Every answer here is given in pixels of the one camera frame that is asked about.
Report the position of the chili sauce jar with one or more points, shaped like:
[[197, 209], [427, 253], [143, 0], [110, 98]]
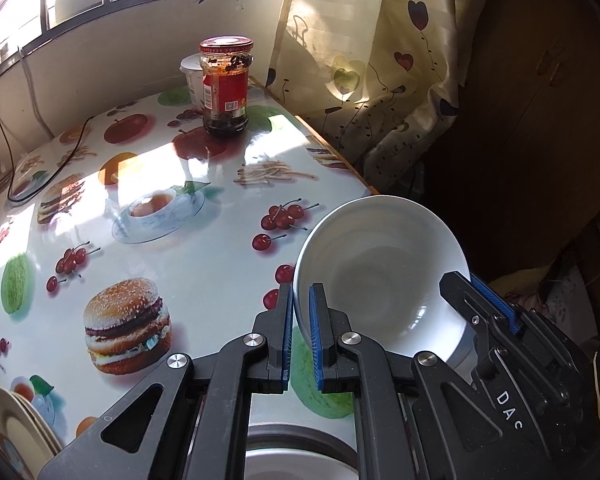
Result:
[[225, 85]]

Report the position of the wooden cabinet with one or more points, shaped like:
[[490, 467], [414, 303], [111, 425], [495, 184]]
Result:
[[530, 110]]

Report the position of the white plastic cup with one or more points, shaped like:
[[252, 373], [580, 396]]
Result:
[[192, 80]]

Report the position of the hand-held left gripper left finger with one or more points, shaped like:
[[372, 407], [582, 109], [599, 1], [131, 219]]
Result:
[[286, 345]]

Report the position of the heart print curtain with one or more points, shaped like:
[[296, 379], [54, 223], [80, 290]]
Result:
[[380, 60]]

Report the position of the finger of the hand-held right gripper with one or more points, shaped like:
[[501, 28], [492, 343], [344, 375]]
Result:
[[485, 310]]

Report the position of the white bowl with blue stripes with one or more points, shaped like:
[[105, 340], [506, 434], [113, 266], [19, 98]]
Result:
[[380, 260]]

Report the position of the floral cloth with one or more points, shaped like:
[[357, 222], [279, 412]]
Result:
[[570, 305]]

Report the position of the food print tablecloth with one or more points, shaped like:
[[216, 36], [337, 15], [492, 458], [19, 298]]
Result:
[[205, 240]]

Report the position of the stack of beige plates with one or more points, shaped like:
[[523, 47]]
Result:
[[10, 435]]

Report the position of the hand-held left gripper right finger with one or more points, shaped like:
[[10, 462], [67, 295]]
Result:
[[315, 345]]

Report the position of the beige plate with brown patch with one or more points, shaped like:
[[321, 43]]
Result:
[[54, 440]]

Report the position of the window frame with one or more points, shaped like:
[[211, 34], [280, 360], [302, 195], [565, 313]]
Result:
[[80, 5]]

